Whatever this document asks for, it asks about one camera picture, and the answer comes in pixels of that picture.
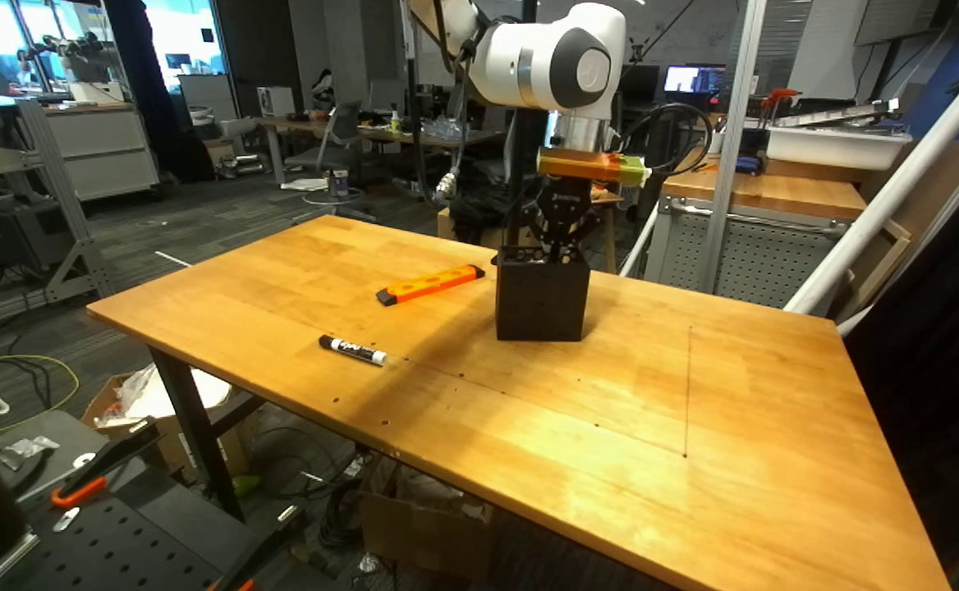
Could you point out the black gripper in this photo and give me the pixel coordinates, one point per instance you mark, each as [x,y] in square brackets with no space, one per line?
[567,204]

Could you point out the black perforated box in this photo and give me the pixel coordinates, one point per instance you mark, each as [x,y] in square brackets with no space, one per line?
[542,301]

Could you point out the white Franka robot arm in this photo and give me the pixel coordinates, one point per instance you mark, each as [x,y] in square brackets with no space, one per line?
[545,66]

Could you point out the cardboard box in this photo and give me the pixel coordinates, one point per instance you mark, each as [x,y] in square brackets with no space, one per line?
[423,529]

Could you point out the round wooden stool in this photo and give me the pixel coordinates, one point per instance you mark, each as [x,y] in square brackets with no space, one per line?
[604,198]

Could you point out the short white pole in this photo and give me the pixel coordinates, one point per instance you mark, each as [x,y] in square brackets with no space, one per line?
[640,237]

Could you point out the orange torpedo level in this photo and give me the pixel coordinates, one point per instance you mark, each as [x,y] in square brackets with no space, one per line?
[431,283]

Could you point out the wooden top workbench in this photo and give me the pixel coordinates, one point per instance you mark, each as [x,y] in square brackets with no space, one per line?
[764,218]

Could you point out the grey metal pole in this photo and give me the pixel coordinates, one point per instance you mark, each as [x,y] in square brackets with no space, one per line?
[736,142]

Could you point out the computer monitor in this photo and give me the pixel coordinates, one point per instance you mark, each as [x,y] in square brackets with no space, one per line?
[690,79]

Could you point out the black marker pen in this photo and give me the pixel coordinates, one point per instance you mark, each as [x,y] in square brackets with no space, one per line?
[353,350]

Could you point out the white plastic bin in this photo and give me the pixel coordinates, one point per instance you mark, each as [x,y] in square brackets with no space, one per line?
[835,146]

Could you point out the long white pole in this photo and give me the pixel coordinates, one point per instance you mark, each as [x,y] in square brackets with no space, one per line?
[895,176]
[927,242]

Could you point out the white drawer cabinet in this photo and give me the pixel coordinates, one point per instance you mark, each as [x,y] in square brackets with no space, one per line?
[104,149]

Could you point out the grey metal shelf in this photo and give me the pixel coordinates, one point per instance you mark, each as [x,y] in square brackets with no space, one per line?
[31,218]

